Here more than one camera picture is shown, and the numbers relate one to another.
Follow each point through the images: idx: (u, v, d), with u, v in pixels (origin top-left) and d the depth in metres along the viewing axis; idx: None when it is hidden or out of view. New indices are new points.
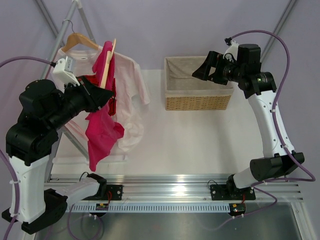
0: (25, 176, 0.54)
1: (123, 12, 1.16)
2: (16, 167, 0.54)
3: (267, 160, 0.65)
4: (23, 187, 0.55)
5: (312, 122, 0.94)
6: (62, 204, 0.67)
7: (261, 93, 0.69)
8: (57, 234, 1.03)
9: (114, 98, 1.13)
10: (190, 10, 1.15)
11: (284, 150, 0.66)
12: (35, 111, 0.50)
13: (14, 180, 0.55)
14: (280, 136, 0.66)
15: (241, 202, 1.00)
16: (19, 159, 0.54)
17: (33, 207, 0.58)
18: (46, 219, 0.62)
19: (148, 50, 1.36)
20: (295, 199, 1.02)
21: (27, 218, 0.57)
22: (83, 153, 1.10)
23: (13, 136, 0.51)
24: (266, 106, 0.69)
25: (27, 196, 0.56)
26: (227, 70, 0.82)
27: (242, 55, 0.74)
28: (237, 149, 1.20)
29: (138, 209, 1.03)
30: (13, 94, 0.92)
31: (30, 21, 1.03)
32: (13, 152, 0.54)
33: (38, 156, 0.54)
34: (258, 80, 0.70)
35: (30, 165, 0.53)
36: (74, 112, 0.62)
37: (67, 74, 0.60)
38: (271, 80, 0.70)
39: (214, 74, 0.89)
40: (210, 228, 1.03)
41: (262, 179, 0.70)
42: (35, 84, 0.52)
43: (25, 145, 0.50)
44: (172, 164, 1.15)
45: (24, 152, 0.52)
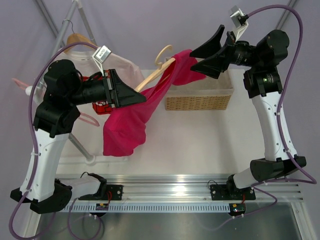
0: (47, 149, 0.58)
1: (123, 11, 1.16)
2: (41, 139, 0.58)
3: (269, 163, 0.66)
4: (42, 159, 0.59)
5: (312, 123, 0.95)
6: (67, 191, 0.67)
7: (266, 94, 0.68)
8: (57, 234, 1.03)
9: None
10: (190, 10, 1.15)
11: (287, 154, 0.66)
12: (57, 90, 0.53)
13: (35, 152, 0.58)
14: (283, 140, 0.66)
15: (241, 202, 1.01)
16: (45, 131, 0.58)
17: (45, 184, 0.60)
18: (54, 202, 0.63)
19: (148, 50, 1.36)
20: (295, 199, 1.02)
21: (38, 194, 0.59)
22: (83, 153, 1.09)
23: (41, 110, 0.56)
24: (270, 108, 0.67)
25: (43, 170, 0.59)
26: (242, 58, 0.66)
27: (264, 49, 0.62)
28: (237, 149, 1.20)
29: (138, 209, 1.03)
30: (13, 93, 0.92)
31: (29, 20, 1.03)
32: (39, 125, 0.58)
33: (62, 131, 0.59)
34: (263, 80, 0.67)
35: (54, 137, 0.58)
36: (92, 99, 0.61)
37: (96, 62, 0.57)
38: (277, 80, 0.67)
39: (225, 64, 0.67)
40: (210, 228, 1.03)
41: (262, 180, 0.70)
42: (57, 64, 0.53)
43: (53, 118, 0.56)
44: (171, 164, 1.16)
45: (50, 124, 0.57)
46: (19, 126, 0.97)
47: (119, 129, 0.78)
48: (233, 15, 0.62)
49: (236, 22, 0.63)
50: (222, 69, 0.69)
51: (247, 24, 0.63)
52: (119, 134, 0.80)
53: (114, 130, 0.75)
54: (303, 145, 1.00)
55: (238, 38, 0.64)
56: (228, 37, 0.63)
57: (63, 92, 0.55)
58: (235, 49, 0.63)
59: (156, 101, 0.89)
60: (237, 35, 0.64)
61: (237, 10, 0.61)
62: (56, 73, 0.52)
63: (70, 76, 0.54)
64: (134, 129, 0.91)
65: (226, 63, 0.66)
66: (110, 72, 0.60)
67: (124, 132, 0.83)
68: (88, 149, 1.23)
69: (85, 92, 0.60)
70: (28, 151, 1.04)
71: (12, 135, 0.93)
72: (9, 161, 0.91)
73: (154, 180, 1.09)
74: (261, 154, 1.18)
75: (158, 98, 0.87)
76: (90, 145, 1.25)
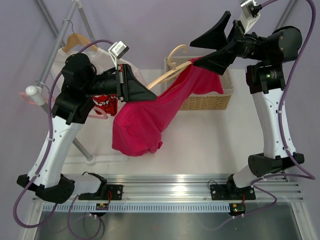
0: (61, 135, 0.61)
1: (123, 11, 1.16)
2: (57, 125, 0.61)
3: (268, 162, 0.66)
4: (55, 145, 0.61)
5: (312, 124, 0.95)
6: (70, 184, 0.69)
7: (269, 92, 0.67)
8: (57, 234, 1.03)
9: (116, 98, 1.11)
10: (190, 10, 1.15)
11: (286, 152, 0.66)
12: (74, 83, 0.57)
13: (50, 137, 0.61)
14: (283, 139, 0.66)
15: (241, 202, 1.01)
16: (61, 118, 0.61)
17: (54, 171, 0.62)
18: (57, 193, 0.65)
19: (148, 50, 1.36)
20: (294, 199, 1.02)
21: (45, 180, 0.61)
22: (83, 153, 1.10)
23: (61, 100, 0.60)
24: (272, 106, 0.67)
25: (54, 156, 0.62)
26: (248, 52, 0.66)
27: (273, 47, 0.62)
28: (237, 150, 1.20)
29: (138, 209, 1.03)
30: (14, 93, 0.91)
31: (29, 20, 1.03)
32: (57, 113, 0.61)
33: (77, 120, 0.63)
34: (266, 76, 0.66)
35: (69, 124, 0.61)
36: (103, 92, 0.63)
37: (112, 56, 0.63)
38: (280, 75, 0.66)
39: (231, 59, 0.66)
40: (210, 228, 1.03)
41: (260, 175, 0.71)
42: (72, 58, 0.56)
43: (70, 108, 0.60)
44: (172, 164, 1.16)
45: (68, 113, 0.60)
46: (19, 126, 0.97)
47: (128, 126, 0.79)
48: (245, 5, 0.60)
49: (248, 13, 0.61)
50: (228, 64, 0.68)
51: (260, 15, 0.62)
52: (127, 131, 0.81)
53: (121, 125, 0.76)
54: (303, 145, 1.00)
55: (247, 30, 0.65)
56: (237, 29, 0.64)
57: (79, 83, 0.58)
58: (243, 43, 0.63)
59: (171, 106, 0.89)
60: (246, 27, 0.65)
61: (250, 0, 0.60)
62: (74, 66, 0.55)
63: (85, 69, 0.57)
64: (146, 132, 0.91)
65: (232, 58, 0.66)
66: (123, 68, 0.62)
67: (133, 132, 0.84)
68: (88, 149, 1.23)
69: (99, 85, 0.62)
70: (28, 151, 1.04)
71: (12, 135, 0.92)
72: (9, 161, 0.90)
73: (155, 180, 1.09)
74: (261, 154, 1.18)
75: (172, 103, 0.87)
76: (90, 145, 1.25)
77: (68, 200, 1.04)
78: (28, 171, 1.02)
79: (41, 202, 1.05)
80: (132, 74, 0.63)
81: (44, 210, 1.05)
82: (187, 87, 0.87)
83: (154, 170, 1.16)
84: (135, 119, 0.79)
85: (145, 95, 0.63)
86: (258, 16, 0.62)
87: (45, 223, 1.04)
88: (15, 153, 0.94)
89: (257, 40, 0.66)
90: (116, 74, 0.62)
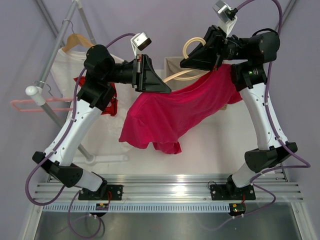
0: (83, 117, 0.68)
1: (123, 12, 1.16)
2: (80, 108, 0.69)
3: (263, 152, 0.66)
4: (76, 125, 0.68)
5: (311, 124, 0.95)
6: (79, 169, 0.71)
7: (253, 87, 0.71)
8: (57, 234, 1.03)
9: (115, 98, 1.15)
10: (190, 10, 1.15)
11: (279, 142, 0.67)
12: (96, 74, 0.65)
13: (72, 117, 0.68)
14: (273, 129, 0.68)
15: (241, 202, 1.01)
16: (85, 102, 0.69)
17: (69, 150, 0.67)
18: (68, 174, 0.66)
19: (148, 50, 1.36)
20: (294, 199, 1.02)
21: (62, 157, 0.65)
22: (84, 153, 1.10)
23: (85, 88, 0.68)
24: (258, 99, 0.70)
25: (73, 135, 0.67)
26: (233, 53, 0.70)
27: (254, 50, 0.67)
28: (237, 150, 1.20)
29: (138, 209, 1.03)
30: (14, 93, 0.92)
31: (29, 21, 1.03)
32: (82, 97, 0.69)
33: (99, 106, 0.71)
34: (249, 73, 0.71)
35: (92, 108, 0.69)
36: (123, 81, 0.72)
37: (133, 45, 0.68)
38: (262, 72, 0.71)
39: (216, 60, 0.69)
40: (211, 228, 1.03)
41: (258, 169, 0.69)
42: (93, 52, 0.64)
43: (94, 94, 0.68)
44: (172, 164, 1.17)
45: (92, 97, 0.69)
46: (19, 126, 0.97)
47: (140, 117, 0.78)
48: (222, 11, 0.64)
49: (224, 17, 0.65)
50: (216, 66, 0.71)
51: (237, 18, 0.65)
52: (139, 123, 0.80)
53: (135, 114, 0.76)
54: (302, 146, 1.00)
55: (228, 33, 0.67)
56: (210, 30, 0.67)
57: (101, 74, 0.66)
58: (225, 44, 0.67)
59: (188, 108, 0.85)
60: (226, 30, 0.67)
61: (225, 5, 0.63)
62: (95, 59, 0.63)
63: (105, 62, 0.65)
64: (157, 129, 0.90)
65: (216, 57, 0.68)
66: (143, 58, 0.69)
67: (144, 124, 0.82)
68: (88, 149, 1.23)
69: (118, 73, 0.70)
70: (29, 152, 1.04)
71: (12, 135, 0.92)
72: (9, 161, 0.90)
73: (155, 180, 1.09)
74: None
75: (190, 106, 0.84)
76: (90, 145, 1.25)
77: (68, 200, 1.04)
78: (28, 171, 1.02)
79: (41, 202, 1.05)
80: (148, 64, 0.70)
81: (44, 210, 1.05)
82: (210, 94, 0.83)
83: (154, 170, 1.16)
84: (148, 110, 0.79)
85: (159, 87, 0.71)
86: (236, 20, 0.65)
87: (45, 224, 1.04)
88: (15, 153, 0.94)
89: (239, 43, 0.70)
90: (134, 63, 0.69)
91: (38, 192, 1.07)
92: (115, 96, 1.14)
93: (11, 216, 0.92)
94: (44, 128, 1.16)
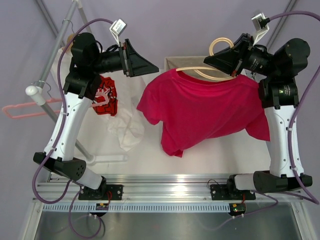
0: (75, 109, 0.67)
1: (123, 11, 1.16)
2: (69, 101, 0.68)
3: (273, 179, 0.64)
4: (70, 118, 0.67)
5: (311, 124, 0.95)
6: (82, 161, 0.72)
7: (280, 107, 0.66)
8: (57, 234, 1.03)
9: (115, 98, 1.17)
10: (190, 10, 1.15)
11: (292, 172, 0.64)
12: (83, 61, 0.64)
13: (64, 112, 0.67)
14: (291, 158, 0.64)
15: (241, 202, 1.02)
16: (73, 94, 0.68)
17: (69, 144, 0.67)
18: (73, 166, 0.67)
19: (148, 50, 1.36)
20: (295, 199, 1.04)
21: (63, 152, 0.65)
22: (83, 153, 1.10)
23: (71, 79, 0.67)
24: (282, 122, 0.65)
25: (69, 129, 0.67)
26: (257, 64, 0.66)
27: (282, 57, 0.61)
28: (236, 150, 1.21)
29: (139, 209, 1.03)
30: (14, 93, 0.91)
31: (29, 20, 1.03)
32: (69, 90, 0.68)
33: (88, 96, 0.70)
34: (279, 92, 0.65)
35: (82, 98, 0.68)
36: (108, 69, 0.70)
37: (112, 34, 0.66)
38: (294, 92, 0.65)
39: (237, 65, 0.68)
40: (211, 228, 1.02)
41: (264, 192, 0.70)
42: (78, 38, 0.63)
43: (81, 84, 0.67)
44: (172, 164, 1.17)
45: (80, 87, 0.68)
46: (19, 126, 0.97)
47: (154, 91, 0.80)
48: (255, 18, 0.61)
49: (256, 24, 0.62)
50: (236, 71, 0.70)
51: (269, 28, 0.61)
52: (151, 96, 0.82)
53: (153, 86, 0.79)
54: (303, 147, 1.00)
55: (256, 42, 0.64)
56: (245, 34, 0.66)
57: (87, 61, 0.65)
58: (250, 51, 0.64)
59: (200, 108, 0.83)
60: (255, 38, 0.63)
61: (260, 14, 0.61)
62: (83, 45, 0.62)
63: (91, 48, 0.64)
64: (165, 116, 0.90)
65: (238, 60, 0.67)
66: (125, 44, 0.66)
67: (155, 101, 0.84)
68: (88, 149, 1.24)
69: (104, 62, 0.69)
70: (29, 151, 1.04)
71: (12, 135, 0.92)
72: (9, 161, 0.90)
73: (156, 180, 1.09)
74: (260, 154, 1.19)
75: (202, 106, 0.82)
76: (90, 145, 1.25)
77: (68, 200, 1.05)
78: (28, 171, 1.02)
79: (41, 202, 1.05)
80: (133, 48, 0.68)
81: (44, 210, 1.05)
82: (226, 102, 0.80)
83: (154, 170, 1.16)
84: (162, 90, 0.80)
85: (147, 68, 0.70)
86: (266, 29, 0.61)
87: (45, 224, 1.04)
88: (15, 153, 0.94)
89: (267, 55, 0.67)
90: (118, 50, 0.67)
91: (38, 192, 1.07)
92: (115, 96, 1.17)
93: (11, 215, 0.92)
94: (43, 127, 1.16)
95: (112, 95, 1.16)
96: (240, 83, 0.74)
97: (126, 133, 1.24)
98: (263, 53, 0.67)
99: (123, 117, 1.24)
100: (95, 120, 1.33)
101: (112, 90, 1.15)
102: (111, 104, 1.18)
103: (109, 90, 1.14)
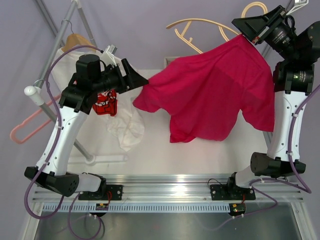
0: (69, 123, 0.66)
1: (123, 12, 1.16)
2: (65, 115, 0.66)
3: (267, 160, 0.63)
4: (64, 132, 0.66)
5: (311, 124, 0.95)
6: (75, 175, 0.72)
7: (291, 93, 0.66)
8: (57, 235, 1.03)
9: (115, 98, 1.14)
10: (189, 9, 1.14)
11: (288, 157, 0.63)
12: (85, 74, 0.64)
13: (59, 125, 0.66)
14: (289, 142, 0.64)
15: (241, 202, 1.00)
16: (69, 108, 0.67)
17: (62, 159, 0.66)
18: (67, 182, 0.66)
19: (148, 50, 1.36)
20: (295, 199, 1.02)
21: (55, 167, 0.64)
22: (84, 153, 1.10)
23: (67, 94, 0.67)
24: (289, 107, 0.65)
25: (63, 143, 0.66)
26: (281, 38, 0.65)
27: (303, 40, 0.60)
28: (237, 150, 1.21)
29: (138, 209, 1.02)
30: (13, 92, 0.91)
31: (30, 21, 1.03)
32: (64, 104, 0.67)
33: (84, 109, 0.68)
34: (294, 77, 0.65)
35: (77, 112, 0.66)
36: (107, 88, 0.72)
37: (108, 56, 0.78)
38: (310, 78, 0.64)
39: (262, 31, 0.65)
40: (210, 228, 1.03)
41: (256, 172, 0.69)
42: (86, 56, 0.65)
43: (77, 98, 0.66)
44: (174, 164, 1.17)
45: (76, 102, 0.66)
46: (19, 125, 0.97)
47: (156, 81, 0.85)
48: None
49: None
50: (259, 38, 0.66)
51: (307, 2, 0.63)
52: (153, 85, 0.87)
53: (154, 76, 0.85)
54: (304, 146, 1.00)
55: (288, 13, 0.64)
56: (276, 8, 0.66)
57: (89, 76, 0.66)
58: (279, 22, 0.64)
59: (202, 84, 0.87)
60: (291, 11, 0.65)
61: None
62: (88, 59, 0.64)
63: (96, 63, 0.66)
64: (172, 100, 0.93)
65: (265, 27, 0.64)
66: (123, 62, 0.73)
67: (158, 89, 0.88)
68: (88, 149, 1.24)
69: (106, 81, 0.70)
70: (29, 151, 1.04)
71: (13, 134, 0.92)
72: (10, 161, 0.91)
73: (155, 180, 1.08)
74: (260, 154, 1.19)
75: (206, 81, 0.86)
76: (89, 145, 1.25)
77: (69, 200, 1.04)
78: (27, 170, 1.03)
79: (42, 201, 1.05)
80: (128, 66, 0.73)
81: (44, 210, 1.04)
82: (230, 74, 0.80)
83: (154, 170, 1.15)
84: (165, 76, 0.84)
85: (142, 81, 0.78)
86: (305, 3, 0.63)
87: (45, 223, 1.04)
88: (16, 152, 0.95)
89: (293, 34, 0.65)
90: (117, 68, 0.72)
91: (39, 192, 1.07)
92: (114, 96, 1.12)
93: (11, 214, 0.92)
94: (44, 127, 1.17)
95: (112, 96, 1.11)
96: (234, 45, 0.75)
97: (125, 133, 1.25)
98: (289, 29, 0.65)
99: (123, 117, 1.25)
100: (95, 121, 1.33)
101: (111, 92, 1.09)
102: (110, 104, 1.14)
103: (109, 92, 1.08)
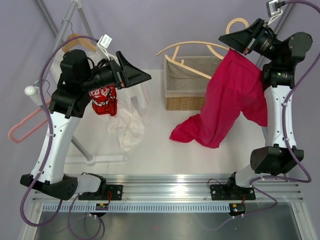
0: (61, 130, 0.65)
1: (123, 12, 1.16)
2: (56, 121, 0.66)
3: (265, 147, 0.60)
4: (56, 140, 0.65)
5: (311, 124, 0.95)
6: (73, 179, 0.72)
7: (277, 86, 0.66)
8: (56, 235, 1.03)
9: (115, 98, 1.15)
10: (189, 10, 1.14)
11: (285, 143, 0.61)
12: (72, 76, 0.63)
13: (50, 132, 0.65)
14: (284, 129, 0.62)
15: (241, 202, 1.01)
16: (59, 113, 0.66)
17: (57, 167, 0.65)
18: (62, 188, 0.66)
19: (148, 50, 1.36)
20: (295, 199, 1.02)
21: (50, 176, 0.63)
22: (84, 153, 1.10)
23: (57, 96, 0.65)
24: (278, 99, 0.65)
25: (56, 151, 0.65)
26: (267, 46, 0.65)
27: (284, 48, 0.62)
28: (237, 150, 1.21)
29: (138, 209, 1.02)
30: (13, 92, 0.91)
31: (30, 21, 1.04)
32: (54, 109, 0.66)
33: (75, 113, 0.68)
34: (277, 74, 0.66)
35: (68, 118, 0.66)
36: (100, 84, 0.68)
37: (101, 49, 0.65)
38: (292, 76, 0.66)
39: (250, 43, 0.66)
40: (211, 228, 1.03)
41: (258, 168, 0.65)
42: (70, 54, 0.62)
43: (68, 101, 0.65)
44: (174, 164, 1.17)
45: (66, 105, 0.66)
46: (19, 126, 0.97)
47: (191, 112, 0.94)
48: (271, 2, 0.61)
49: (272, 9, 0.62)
50: (248, 50, 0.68)
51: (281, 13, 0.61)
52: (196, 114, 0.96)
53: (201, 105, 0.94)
54: (303, 146, 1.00)
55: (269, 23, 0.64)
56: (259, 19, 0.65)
57: (77, 77, 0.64)
58: (263, 33, 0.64)
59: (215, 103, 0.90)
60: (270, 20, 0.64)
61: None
62: (73, 59, 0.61)
63: (83, 62, 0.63)
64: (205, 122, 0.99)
65: (251, 40, 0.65)
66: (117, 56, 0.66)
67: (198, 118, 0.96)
68: (88, 149, 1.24)
69: (96, 78, 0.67)
70: (28, 151, 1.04)
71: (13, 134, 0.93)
72: (9, 161, 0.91)
73: (155, 180, 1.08)
74: None
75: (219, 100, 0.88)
76: (90, 145, 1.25)
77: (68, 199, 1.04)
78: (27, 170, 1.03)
79: (41, 202, 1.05)
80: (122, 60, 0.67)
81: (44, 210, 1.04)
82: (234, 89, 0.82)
83: (154, 170, 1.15)
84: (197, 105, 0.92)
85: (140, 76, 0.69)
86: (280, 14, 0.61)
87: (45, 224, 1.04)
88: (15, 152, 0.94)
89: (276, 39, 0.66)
90: (110, 63, 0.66)
91: (38, 193, 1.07)
92: (114, 96, 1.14)
93: (10, 214, 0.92)
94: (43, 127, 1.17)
95: (112, 95, 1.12)
96: (229, 60, 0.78)
97: (125, 133, 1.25)
98: (273, 37, 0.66)
99: (122, 117, 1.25)
100: (95, 121, 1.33)
101: (111, 91, 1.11)
102: (110, 104, 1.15)
103: (109, 91, 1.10)
